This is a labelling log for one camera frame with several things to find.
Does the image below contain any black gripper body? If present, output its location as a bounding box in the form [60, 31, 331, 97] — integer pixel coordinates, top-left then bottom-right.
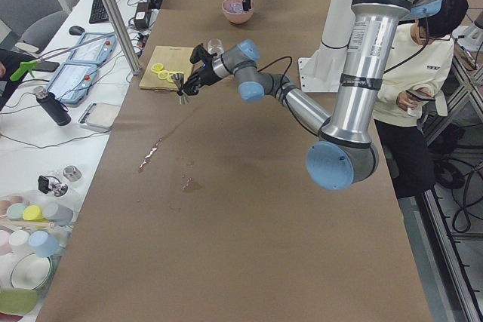
[193, 66, 220, 89]

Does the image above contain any steel jigger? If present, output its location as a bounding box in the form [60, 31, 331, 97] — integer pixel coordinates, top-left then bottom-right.
[171, 72, 189, 105]

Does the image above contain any pile of clear ice cubes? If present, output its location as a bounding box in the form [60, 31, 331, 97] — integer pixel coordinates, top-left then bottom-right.
[223, 0, 245, 14]

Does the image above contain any clear wine glass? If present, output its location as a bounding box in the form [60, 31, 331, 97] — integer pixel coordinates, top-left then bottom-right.
[208, 38, 224, 57]

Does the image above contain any pink bowl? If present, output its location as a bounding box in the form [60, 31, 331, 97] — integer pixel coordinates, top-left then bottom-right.
[221, 0, 254, 24]

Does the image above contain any lemon slice middle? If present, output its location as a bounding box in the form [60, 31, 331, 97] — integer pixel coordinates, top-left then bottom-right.
[157, 69, 171, 81]

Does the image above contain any wooden cutting board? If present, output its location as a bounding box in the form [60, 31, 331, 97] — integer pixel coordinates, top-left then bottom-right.
[139, 46, 193, 91]

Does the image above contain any lemon slice far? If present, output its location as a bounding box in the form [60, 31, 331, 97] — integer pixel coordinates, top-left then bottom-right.
[150, 63, 165, 73]

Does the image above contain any blue teach pendant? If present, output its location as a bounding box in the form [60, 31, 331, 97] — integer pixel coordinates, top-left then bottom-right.
[67, 32, 117, 66]
[47, 62, 98, 106]

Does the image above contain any black keyboard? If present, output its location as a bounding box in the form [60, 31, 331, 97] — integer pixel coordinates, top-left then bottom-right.
[88, 0, 109, 24]

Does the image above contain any brown table mat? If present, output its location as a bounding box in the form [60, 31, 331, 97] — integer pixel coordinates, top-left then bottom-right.
[35, 0, 435, 322]

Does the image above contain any computer mouse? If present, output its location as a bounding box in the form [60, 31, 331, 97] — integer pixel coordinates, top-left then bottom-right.
[69, 26, 85, 36]

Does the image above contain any black thermos bottle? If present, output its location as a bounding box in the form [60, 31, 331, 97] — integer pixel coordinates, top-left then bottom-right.
[33, 86, 71, 126]

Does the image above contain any grey office chair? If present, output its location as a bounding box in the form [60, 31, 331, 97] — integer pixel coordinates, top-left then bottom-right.
[1, 0, 69, 51]

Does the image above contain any seated person in white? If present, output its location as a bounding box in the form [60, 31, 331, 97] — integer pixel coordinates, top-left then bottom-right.
[373, 0, 469, 198]

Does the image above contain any grey mug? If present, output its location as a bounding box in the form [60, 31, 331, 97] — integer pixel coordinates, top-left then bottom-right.
[42, 202, 74, 226]

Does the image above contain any yellow mug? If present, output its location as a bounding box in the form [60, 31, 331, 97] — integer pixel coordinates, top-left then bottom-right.
[22, 204, 48, 222]

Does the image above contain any light blue mug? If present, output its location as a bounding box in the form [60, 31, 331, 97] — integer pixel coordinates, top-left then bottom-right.
[28, 230, 60, 257]

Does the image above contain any green mug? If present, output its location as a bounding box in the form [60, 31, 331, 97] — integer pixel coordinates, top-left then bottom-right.
[7, 203, 26, 221]

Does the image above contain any white mug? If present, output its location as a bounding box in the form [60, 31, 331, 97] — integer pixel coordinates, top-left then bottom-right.
[8, 230, 32, 256]

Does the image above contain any pale green plate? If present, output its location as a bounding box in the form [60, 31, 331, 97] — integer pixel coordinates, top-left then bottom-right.
[10, 253, 53, 290]

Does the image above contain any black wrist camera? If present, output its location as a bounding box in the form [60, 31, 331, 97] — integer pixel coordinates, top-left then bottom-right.
[189, 44, 213, 65]

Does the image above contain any aluminium frame post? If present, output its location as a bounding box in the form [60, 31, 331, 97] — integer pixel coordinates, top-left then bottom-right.
[102, 0, 141, 75]

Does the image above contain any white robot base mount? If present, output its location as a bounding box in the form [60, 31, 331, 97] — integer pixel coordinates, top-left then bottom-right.
[299, 0, 355, 93]

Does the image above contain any black cable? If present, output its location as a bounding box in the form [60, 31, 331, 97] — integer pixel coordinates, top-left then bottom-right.
[0, 125, 114, 149]

